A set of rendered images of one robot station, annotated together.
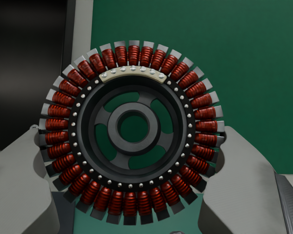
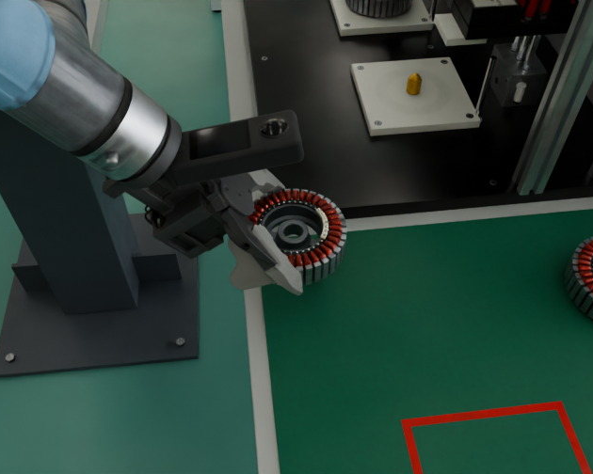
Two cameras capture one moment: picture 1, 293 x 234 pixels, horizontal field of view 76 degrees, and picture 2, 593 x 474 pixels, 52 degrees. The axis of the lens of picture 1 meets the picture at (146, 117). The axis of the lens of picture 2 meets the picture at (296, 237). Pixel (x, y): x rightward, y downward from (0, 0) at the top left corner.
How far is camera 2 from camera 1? 55 cm
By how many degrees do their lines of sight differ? 40
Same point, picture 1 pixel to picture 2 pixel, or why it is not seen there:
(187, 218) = not seen: outside the picture
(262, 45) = (406, 370)
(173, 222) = not seen: outside the picture
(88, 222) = (122, 392)
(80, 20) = (390, 219)
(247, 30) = (420, 355)
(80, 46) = (365, 223)
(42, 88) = not seen: hidden behind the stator
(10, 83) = (318, 181)
